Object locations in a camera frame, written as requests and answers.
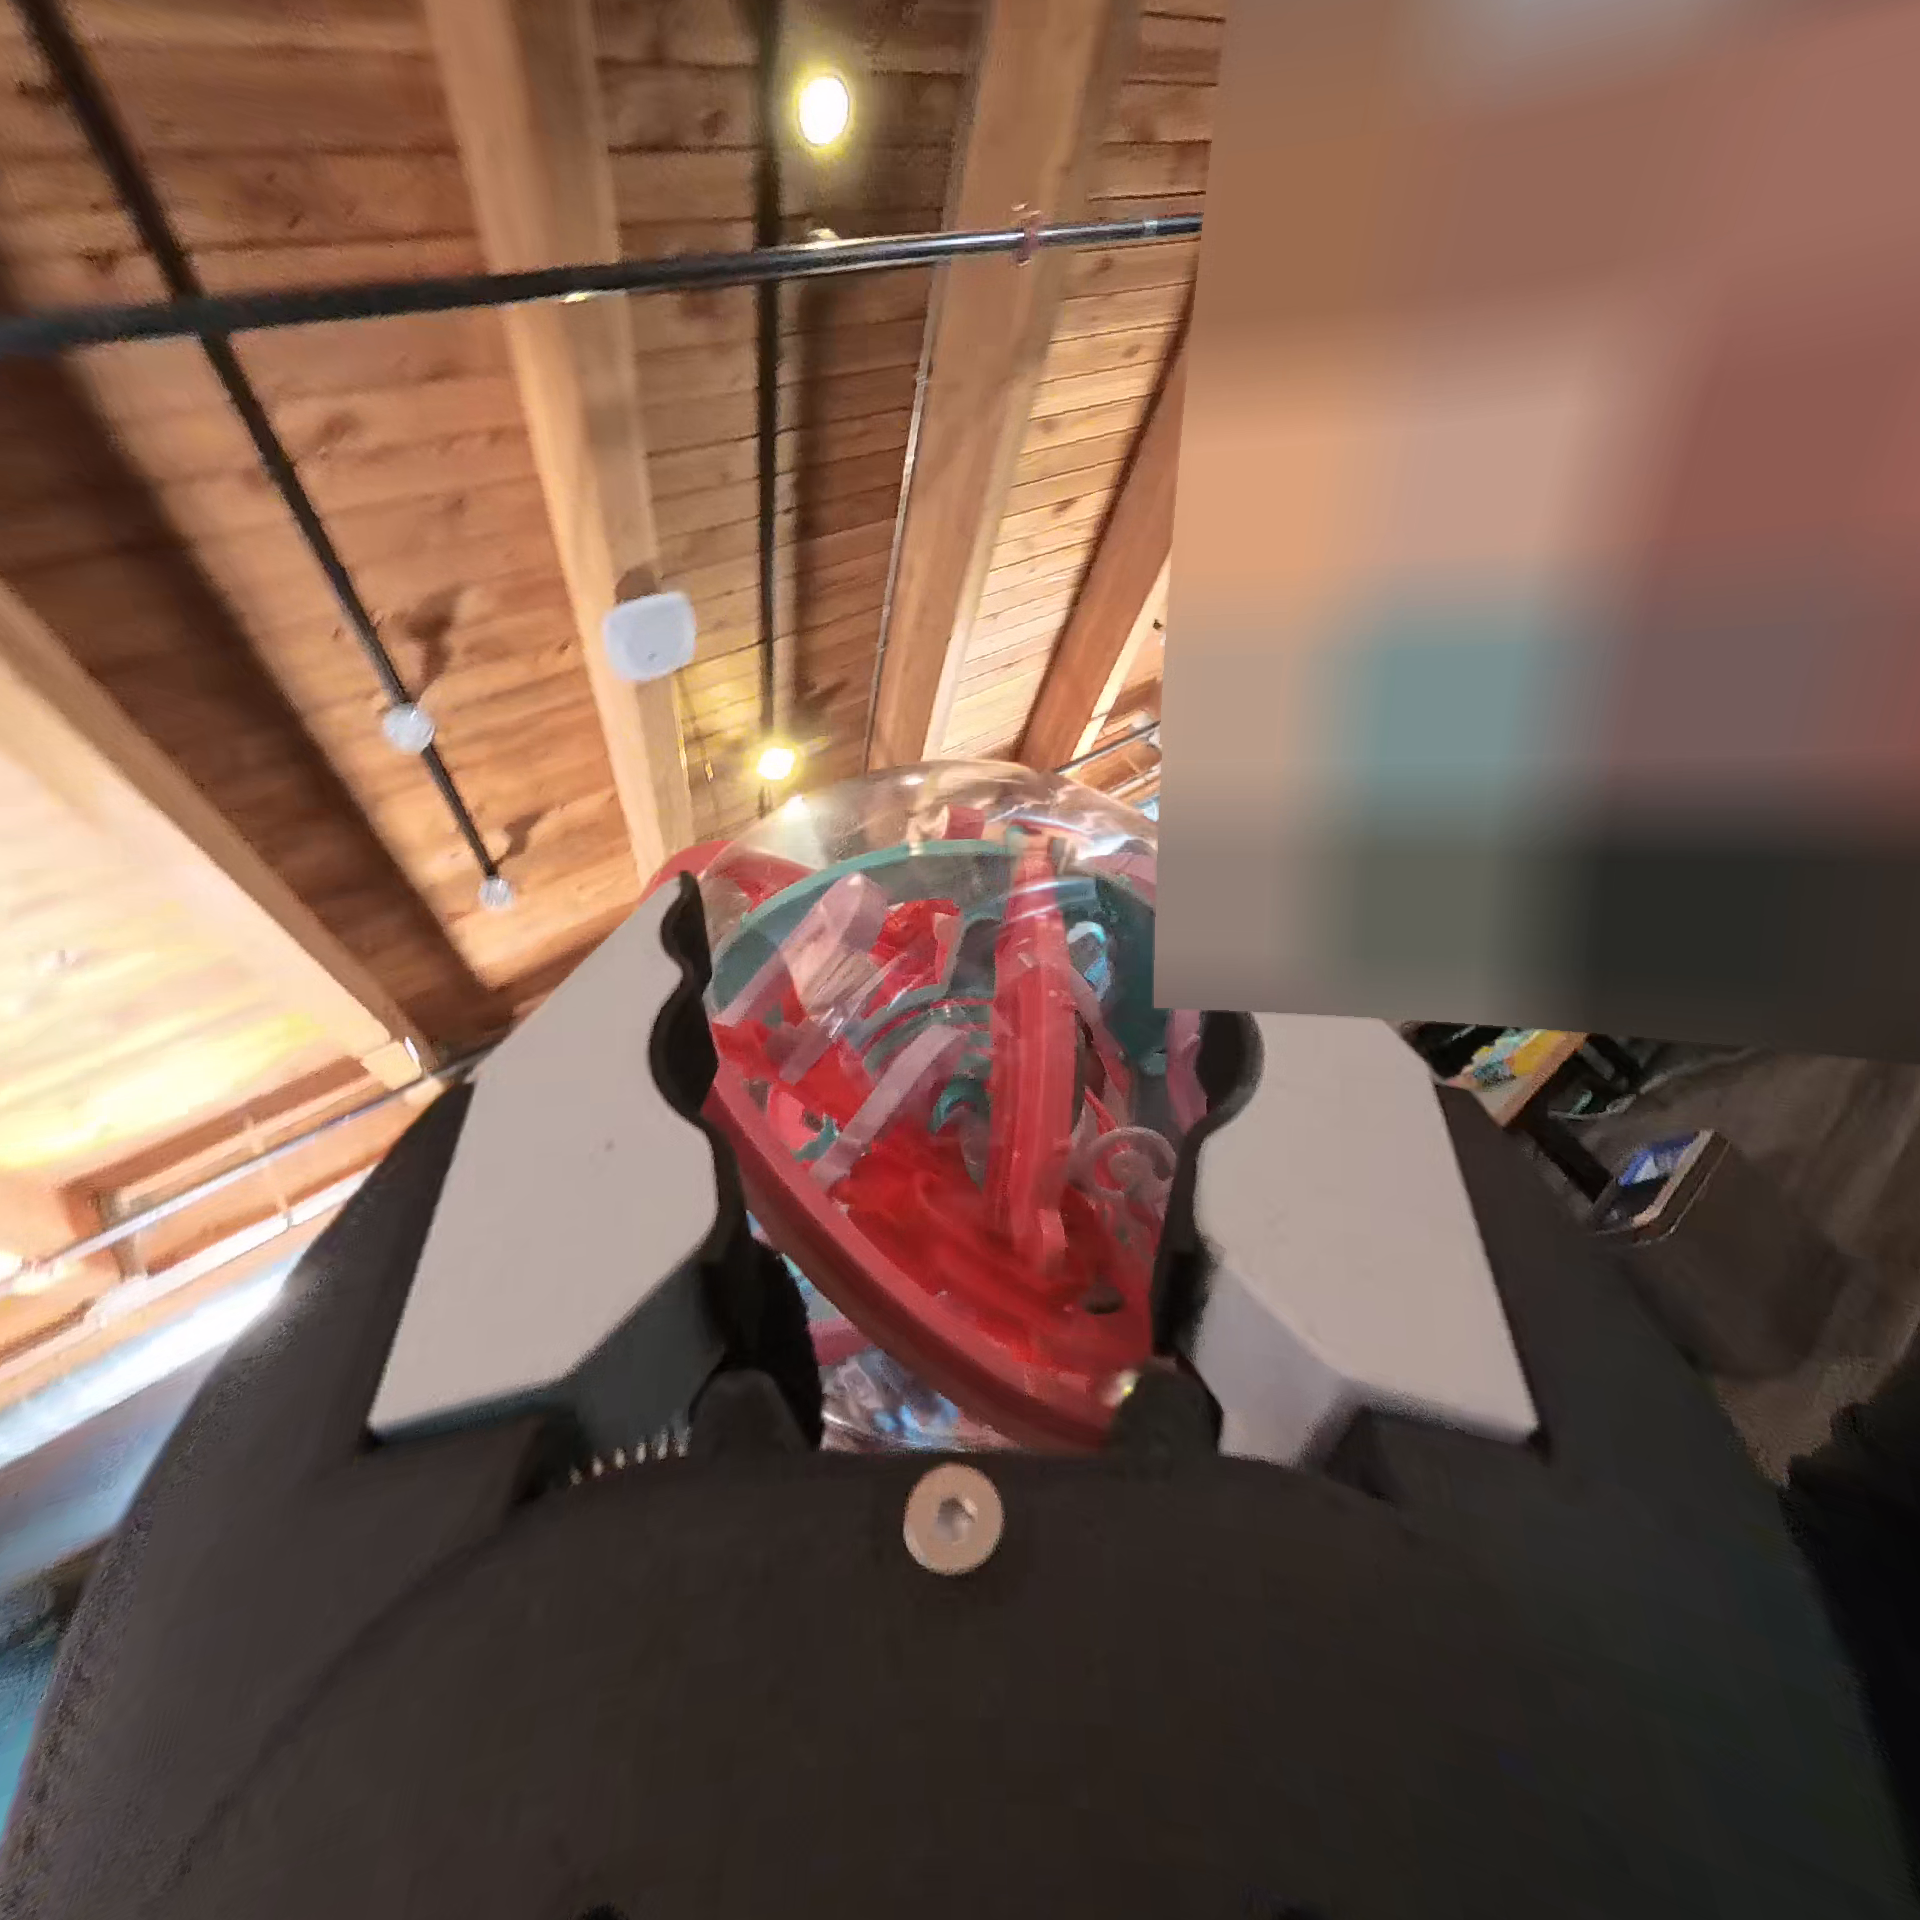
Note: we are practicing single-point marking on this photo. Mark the wooden desk with black legs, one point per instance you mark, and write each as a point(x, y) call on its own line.
point(1515, 1072)

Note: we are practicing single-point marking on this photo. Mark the black ceiling pipe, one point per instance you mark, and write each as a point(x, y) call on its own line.
point(450, 284)

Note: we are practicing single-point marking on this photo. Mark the white ceiling device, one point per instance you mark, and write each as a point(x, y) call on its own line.
point(651, 638)

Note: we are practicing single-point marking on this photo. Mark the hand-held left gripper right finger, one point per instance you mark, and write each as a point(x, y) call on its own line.
point(1335, 1200)

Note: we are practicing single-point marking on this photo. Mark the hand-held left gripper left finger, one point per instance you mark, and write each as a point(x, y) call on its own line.
point(554, 1200)

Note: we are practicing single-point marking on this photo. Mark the black track light rail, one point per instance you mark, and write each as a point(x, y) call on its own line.
point(284, 480)

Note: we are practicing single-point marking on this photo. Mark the clear maze ball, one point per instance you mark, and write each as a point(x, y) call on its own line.
point(960, 1080)

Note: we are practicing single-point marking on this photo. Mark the round ceiling light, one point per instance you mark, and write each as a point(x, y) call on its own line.
point(774, 763)
point(823, 109)

